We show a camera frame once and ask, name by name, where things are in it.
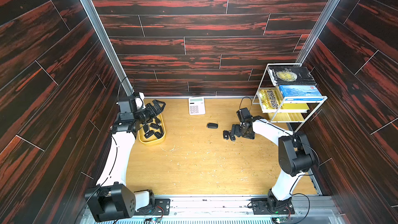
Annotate black flip car key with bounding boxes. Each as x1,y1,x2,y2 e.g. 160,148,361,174
150,123,160,130

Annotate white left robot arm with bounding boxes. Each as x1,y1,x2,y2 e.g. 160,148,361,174
85,93,166,223

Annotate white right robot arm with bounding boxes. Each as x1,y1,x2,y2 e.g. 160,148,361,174
228,108,319,213

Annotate black chrome button key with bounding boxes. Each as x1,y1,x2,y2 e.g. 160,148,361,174
229,133,236,142

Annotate black VW car key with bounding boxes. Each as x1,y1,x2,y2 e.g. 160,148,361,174
223,130,230,140

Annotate yellow plastic storage box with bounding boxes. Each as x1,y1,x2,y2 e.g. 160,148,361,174
137,114,166,146

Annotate large black smart key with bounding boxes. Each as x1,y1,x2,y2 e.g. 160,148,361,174
207,123,218,129

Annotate yellow book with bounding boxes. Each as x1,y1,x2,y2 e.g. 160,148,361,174
257,89,309,114

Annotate white calculator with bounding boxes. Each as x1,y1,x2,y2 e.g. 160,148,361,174
188,97,206,115

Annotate white metal shelf rack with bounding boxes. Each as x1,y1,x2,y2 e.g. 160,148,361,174
252,63,328,131

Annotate blue book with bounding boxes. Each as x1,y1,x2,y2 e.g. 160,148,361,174
278,85,323,102

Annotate black book gold emblem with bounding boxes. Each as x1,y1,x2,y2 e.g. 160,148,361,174
267,66,317,86

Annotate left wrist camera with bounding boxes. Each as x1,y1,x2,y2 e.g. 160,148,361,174
132,92,145,109

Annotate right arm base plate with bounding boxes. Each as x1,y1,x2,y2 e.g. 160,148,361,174
247,196,295,215

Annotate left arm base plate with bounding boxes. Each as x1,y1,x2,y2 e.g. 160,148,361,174
136,198,171,216

